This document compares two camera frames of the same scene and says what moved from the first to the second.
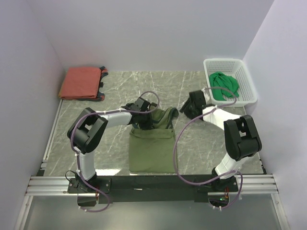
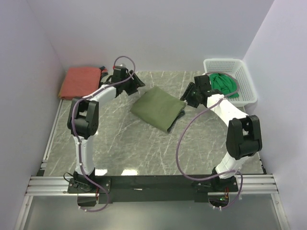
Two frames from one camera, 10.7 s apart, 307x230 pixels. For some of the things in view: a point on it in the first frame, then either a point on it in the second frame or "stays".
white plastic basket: (236, 68) stays
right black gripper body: (187, 109) to (192, 98)
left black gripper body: (145, 122) to (128, 79)
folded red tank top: (83, 83) stays
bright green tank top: (223, 86) stays
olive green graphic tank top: (154, 150) to (159, 108)
